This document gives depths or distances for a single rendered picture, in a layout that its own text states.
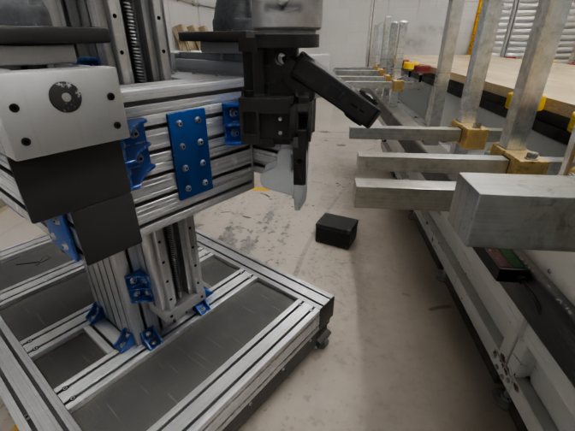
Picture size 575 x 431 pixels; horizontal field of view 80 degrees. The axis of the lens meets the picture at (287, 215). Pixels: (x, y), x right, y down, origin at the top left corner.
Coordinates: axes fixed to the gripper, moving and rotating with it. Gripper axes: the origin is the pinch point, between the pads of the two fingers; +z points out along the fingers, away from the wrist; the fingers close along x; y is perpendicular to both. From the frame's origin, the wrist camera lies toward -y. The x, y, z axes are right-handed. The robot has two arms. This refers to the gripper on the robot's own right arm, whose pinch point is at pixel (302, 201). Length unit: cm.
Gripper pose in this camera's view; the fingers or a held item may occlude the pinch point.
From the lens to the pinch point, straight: 46.8
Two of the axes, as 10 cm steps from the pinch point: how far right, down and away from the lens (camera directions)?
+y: -9.9, -0.5, 0.9
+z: 0.0, 8.9, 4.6
